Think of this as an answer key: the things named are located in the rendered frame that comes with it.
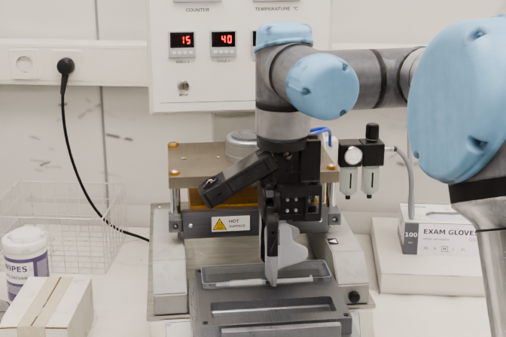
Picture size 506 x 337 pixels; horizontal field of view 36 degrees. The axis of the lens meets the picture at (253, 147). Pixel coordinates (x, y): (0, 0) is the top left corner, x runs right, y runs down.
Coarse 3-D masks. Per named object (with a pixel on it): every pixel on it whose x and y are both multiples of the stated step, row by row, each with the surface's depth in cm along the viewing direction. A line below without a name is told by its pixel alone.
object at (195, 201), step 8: (192, 192) 128; (240, 192) 128; (248, 192) 128; (256, 192) 128; (192, 200) 124; (200, 200) 124; (232, 200) 124; (240, 200) 124; (248, 200) 124; (256, 200) 124; (192, 208) 122; (200, 208) 122
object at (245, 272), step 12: (252, 264) 114; (264, 264) 114; (300, 264) 114; (312, 264) 114; (324, 264) 114; (204, 276) 111; (216, 276) 111; (228, 276) 111; (240, 276) 111; (252, 276) 111; (264, 276) 111; (288, 276) 111; (300, 276) 111; (312, 276) 111; (324, 276) 111
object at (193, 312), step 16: (192, 288) 115; (192, 304) 110; (192, 320) 106; (352, 320) 106; (192, 336) 102; (224, 336) 96; (240, 336) 96; (256, 336) 96; (272, 336) 96; (288, 336) 97; (304, 336) 97; (320, 336) 97; (336, 336) 97; (352, 336) 102
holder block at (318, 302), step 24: (240, 288) 109; (264, 288) 109; (288, 288) 109; (312, 288) 109; (336, 288) 109; (216, 312) 106; (240, 312) 106; (264, 312) 106; (288, 312) 106; (312, 312) 103; (336, 312) 103; (216, 336) 100
